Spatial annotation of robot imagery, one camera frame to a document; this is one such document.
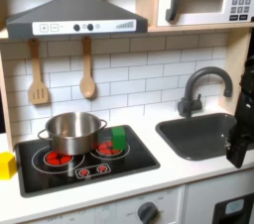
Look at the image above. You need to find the grey range hood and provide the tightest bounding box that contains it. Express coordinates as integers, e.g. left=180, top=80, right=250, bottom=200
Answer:
left=5, top=0, right=149, bottom=42

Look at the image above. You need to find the yellow block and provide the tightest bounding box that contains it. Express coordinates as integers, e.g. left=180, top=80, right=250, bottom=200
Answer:
left=0, top=151, right=18, bottom=181

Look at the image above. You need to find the steel pot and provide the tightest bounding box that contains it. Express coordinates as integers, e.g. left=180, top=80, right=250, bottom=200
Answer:
left=37, top=111, right=109, bottom=157

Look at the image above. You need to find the grey oven knob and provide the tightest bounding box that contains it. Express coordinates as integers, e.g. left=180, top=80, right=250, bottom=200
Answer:
left=137, top=201, right=160, bottom=224

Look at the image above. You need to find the wooden spoon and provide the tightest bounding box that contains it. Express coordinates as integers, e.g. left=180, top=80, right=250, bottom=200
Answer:
left=78, top=36, right=97, bottom=99

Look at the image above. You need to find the dark grey sink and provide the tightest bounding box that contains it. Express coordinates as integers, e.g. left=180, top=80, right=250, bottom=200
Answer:
left=155, top=112, right=254, bottom=162

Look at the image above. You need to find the wooden slotted spatula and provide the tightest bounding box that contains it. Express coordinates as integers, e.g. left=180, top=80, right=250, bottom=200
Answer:
left=27, top=38, right=50, bottom=106

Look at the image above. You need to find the black stove top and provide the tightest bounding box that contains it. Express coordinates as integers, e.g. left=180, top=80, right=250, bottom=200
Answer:
left=14, top=124, right=162, bottom=198

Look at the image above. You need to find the green block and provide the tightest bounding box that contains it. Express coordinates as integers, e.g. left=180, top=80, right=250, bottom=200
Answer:
left=110, top=126, right=128, bottom=152

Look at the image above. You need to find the dark grey tap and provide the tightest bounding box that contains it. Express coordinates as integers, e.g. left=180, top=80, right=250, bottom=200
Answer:
left=177, top=65, right=234, bottom=119

